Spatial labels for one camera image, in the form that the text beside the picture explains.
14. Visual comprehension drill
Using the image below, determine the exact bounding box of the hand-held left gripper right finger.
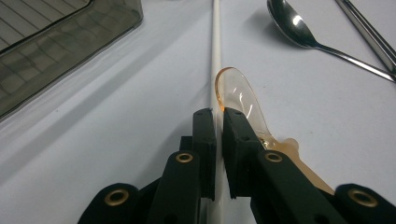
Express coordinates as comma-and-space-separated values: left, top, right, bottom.
221, 106, 265, 200

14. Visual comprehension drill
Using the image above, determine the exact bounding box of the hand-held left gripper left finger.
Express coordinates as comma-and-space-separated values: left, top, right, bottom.
180, 107, 218, 202

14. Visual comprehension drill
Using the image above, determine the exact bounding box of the amber transparent plastic spoon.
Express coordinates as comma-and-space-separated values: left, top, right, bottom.
214, 66, 335, 196

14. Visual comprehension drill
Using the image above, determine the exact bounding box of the white chopstick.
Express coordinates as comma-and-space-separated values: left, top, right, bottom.
202, 0, 226, 224

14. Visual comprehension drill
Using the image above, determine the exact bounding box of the metal spoon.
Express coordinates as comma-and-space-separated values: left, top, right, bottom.
266, 0, 396, 84

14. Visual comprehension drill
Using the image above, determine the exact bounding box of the metal chopstick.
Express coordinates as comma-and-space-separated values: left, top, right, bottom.
344, 0, 396, 63
334, 0, 396, 77

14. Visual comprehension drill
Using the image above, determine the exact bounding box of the smoky transparent plastic bin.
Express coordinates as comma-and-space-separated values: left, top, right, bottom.
0, 0, 145, 120

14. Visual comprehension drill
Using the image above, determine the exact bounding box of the white table cover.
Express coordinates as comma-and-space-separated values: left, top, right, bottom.
0, 0, 396, 224

